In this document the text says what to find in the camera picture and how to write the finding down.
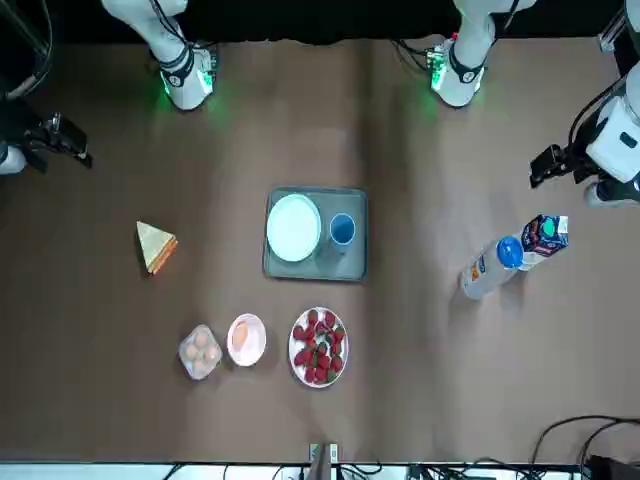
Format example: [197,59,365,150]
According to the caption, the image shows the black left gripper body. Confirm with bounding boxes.
[558,143,602,185]

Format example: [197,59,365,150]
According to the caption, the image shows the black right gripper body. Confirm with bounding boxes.
[22,112,76,174]

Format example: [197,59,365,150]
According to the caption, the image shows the blue milk carton green cap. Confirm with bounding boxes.
[517,214,570,272]

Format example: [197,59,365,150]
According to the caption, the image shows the triangular sandwich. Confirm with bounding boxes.
[135,220,180,275]

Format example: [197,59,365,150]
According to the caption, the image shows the blue cup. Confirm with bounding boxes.
[327,212,357,257]

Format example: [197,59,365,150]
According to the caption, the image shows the grey rectangular tray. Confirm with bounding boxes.
[262,186,370,286]

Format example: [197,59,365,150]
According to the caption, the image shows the white round plate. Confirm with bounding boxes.
[265,193,322,263]

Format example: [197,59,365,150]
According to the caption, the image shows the white plate under strawberries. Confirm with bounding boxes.
[287,306,350,389]

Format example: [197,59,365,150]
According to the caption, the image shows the clear bottle blue cap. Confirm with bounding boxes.
[459,235,525,300]

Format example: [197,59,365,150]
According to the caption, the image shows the clear plastic egg box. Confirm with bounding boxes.
[178,324,224,382]

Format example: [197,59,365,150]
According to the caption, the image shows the red strawberries heap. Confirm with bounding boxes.
[292,309,347,385]

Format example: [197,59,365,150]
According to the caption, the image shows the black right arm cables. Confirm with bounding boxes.
[147,0,221,76]

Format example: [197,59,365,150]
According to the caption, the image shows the aluminium frame bar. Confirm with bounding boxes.
[599,0,640,52]

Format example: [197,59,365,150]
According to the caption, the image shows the black looped cable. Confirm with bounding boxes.
[529,414,640,467]

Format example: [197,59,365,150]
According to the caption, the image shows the aluminium post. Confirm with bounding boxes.
[308,442,340,480]

